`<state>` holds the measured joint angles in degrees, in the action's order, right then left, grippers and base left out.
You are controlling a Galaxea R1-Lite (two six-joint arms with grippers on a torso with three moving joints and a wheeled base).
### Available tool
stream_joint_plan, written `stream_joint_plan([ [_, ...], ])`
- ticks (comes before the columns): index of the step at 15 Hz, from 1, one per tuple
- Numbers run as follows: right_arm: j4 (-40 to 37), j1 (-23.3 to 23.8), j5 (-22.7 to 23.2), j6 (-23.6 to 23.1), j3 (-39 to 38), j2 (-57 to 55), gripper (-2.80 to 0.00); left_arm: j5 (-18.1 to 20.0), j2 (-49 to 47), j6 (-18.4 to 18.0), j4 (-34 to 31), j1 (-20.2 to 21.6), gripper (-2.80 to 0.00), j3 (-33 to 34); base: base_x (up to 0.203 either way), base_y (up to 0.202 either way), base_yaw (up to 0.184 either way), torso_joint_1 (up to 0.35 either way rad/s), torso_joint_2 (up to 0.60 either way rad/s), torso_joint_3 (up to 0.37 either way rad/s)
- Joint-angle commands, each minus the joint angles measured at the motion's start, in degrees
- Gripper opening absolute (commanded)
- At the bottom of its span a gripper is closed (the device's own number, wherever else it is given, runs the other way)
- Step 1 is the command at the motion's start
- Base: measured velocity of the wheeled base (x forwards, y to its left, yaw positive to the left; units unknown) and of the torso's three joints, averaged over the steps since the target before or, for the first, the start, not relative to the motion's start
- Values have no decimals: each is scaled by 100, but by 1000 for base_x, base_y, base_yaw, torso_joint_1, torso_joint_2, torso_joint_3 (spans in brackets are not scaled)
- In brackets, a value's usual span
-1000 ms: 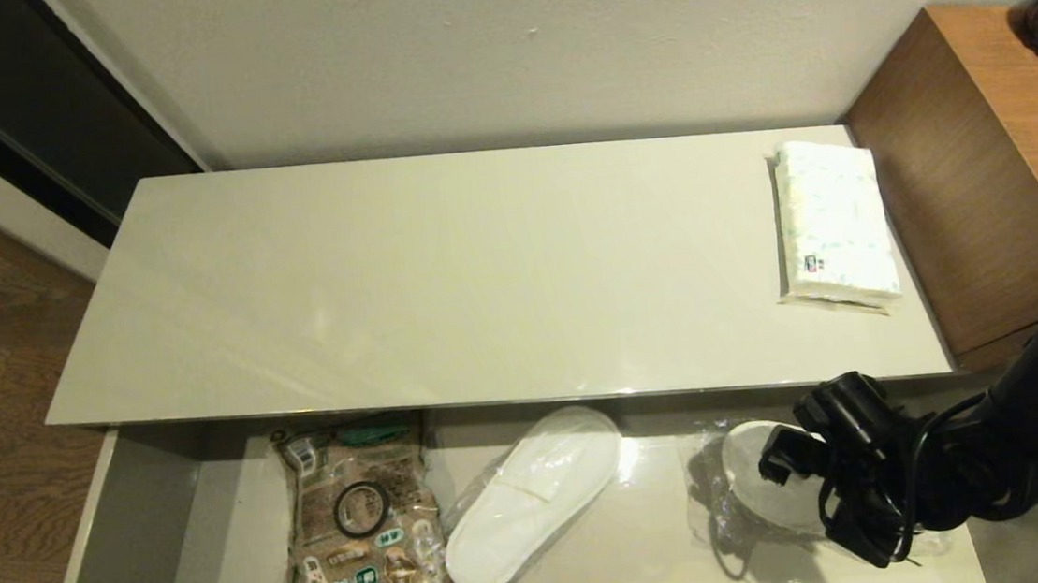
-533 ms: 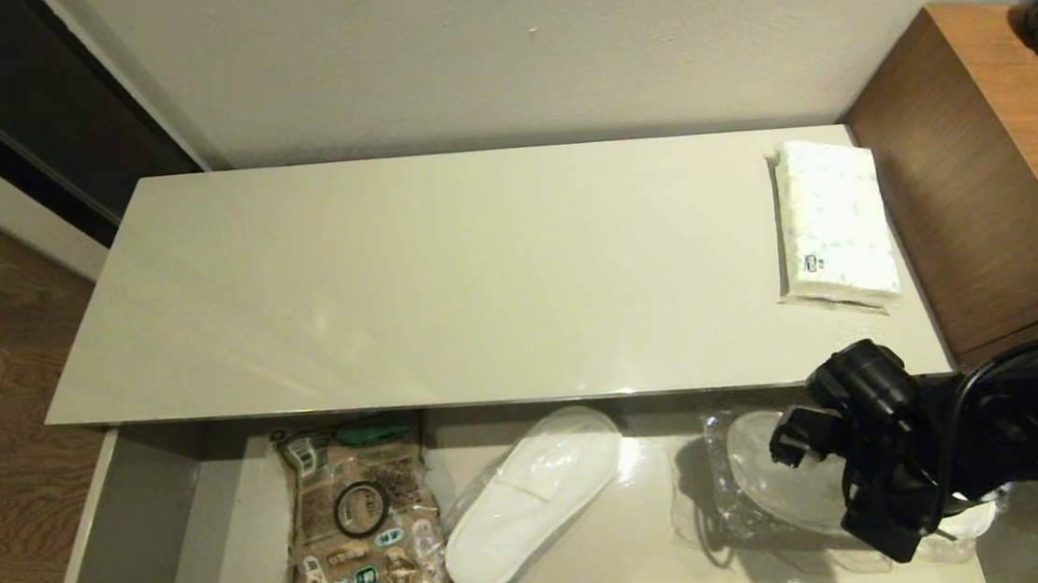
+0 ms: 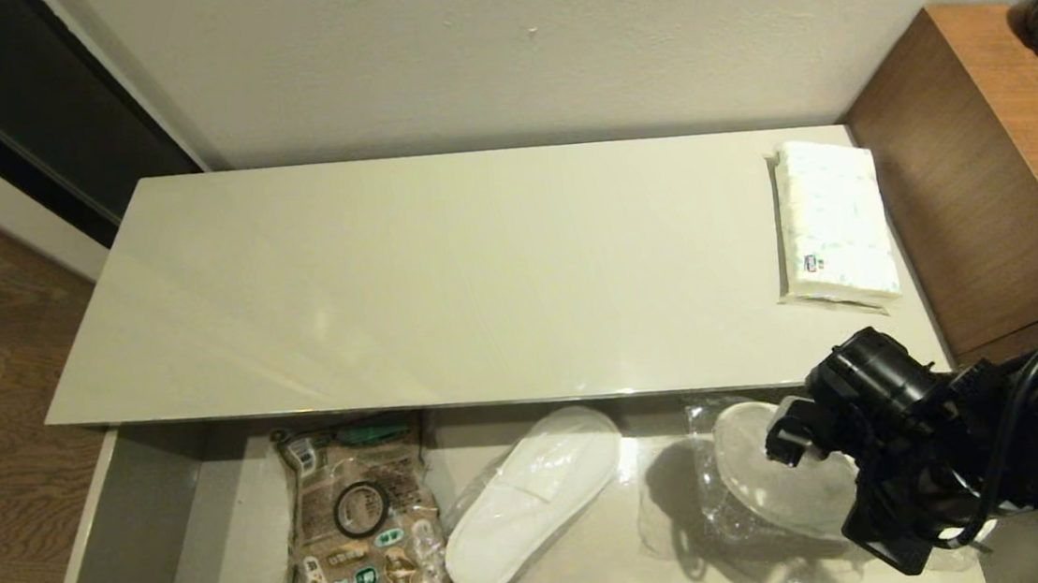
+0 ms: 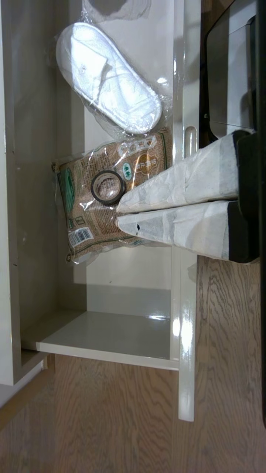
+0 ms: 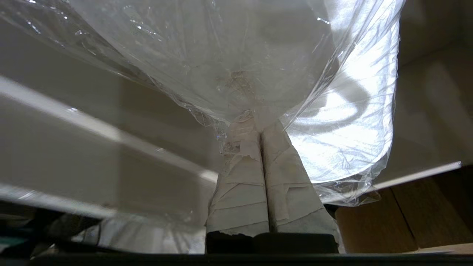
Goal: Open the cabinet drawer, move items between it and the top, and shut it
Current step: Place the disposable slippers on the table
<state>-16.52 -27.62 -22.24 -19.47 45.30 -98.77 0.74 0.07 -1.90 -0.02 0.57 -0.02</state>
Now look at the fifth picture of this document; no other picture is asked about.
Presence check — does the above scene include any white glossy drawer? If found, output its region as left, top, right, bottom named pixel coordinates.
left=0, top=96, right=222, bottom=255

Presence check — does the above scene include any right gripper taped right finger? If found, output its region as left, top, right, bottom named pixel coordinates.
left=259, top=120, right=340, bottom=254

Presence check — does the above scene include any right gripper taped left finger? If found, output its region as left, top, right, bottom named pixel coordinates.
left=205, top=111, right=271, bottom=254

